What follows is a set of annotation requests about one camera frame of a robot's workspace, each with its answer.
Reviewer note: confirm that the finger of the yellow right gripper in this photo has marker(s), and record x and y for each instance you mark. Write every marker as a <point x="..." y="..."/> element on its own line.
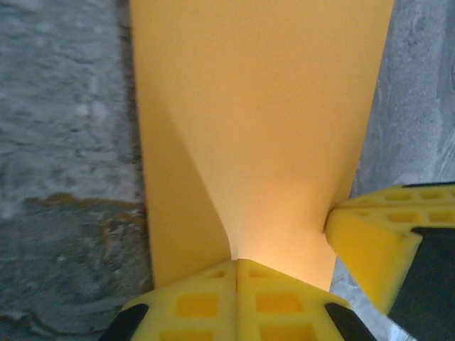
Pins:
<point x="409" y="206"/>
<point x="366" y="255"/>

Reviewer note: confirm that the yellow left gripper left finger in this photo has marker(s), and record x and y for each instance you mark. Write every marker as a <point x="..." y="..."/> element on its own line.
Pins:
<point x="199" y="312"/>

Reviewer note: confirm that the orange paper sheet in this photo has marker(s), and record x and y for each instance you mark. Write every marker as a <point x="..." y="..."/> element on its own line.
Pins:
<point x="256" y="124"/>

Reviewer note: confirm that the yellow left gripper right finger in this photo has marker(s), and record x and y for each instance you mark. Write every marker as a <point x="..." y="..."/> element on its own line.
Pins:
<point x="277" y="312"/>

